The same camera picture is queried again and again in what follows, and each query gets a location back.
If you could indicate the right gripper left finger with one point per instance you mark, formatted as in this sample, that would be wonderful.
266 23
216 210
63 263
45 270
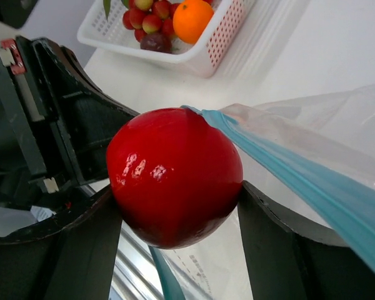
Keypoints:
70 255

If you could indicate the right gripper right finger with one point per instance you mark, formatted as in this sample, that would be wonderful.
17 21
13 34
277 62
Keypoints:
289 256

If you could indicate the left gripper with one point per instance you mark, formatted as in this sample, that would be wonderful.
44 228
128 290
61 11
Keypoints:
55 125

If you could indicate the clear zip top bag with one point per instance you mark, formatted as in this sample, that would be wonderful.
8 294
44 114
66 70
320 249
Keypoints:
314 155

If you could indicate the dark red fake plum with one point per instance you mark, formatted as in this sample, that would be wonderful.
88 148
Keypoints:
156 42

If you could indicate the fake orange fruit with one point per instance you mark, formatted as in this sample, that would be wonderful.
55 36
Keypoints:
191 19

